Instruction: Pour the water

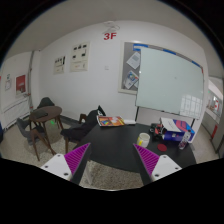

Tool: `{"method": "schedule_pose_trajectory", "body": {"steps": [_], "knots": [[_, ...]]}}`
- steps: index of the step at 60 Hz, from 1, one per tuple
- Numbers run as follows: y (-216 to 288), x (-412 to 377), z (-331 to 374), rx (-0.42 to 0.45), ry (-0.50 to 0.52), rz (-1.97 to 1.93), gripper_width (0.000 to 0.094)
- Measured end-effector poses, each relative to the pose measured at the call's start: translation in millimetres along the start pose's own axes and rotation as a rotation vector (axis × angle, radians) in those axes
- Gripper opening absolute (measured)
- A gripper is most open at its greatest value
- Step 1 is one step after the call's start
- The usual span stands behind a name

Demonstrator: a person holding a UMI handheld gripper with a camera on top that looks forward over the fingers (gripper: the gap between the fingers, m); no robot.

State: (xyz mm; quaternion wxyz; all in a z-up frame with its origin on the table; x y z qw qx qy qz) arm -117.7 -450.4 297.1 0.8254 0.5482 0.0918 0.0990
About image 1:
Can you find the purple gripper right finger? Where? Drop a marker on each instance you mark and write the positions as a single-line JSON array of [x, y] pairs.
[[156, 166]]

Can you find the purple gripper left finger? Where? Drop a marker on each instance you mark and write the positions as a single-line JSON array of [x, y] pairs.
[[71, 165]]

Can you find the clear plastic water bottle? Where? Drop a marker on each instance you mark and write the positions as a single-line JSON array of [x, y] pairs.
[[185, 139]]

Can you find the red round coaster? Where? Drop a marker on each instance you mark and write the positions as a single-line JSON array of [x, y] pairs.
[[162, 147]]

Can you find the white and yellow mug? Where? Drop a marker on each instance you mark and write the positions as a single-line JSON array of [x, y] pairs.
[[143, 139]]

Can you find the dark chair with jacket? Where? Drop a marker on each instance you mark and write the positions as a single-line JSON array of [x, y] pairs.
[[77, 132]]

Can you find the blue cardboard box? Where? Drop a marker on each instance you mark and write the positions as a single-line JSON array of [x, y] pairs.
[[177, 136]]

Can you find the black and red gadget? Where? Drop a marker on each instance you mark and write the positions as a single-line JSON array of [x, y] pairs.
[[156, 128]]

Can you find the grey wooden chair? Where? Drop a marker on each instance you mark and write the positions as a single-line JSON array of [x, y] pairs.
[[32, 135]]

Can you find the white paper on box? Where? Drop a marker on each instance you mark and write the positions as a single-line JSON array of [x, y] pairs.
[[169, 124]]

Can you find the round brown side table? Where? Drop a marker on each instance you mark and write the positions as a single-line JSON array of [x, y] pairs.
[[44, 114]]

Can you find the colourful magazine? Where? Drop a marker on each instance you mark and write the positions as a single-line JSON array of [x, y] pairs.
[[105, 121]]

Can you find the dark chair behind table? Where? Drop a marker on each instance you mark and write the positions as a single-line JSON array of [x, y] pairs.
[[46, 101]]

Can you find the white radiator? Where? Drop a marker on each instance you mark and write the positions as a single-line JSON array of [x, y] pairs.
[[18, 109]]

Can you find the white whiteboard on stand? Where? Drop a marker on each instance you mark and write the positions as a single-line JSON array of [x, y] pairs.
[[170, 83]]

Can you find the grey notice board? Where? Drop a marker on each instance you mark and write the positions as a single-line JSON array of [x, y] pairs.
[[129, 68]]

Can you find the red wall poster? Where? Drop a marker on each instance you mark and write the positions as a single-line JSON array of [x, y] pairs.
[[20, 84]]

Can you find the white wall poster small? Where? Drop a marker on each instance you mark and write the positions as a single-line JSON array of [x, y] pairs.
[[59, 65]]

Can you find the white wall poster large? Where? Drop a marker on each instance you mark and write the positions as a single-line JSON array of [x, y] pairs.
[[79, 57]]

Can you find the red 3F wall sign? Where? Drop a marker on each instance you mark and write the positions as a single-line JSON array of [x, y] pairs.
[[109, 36]]

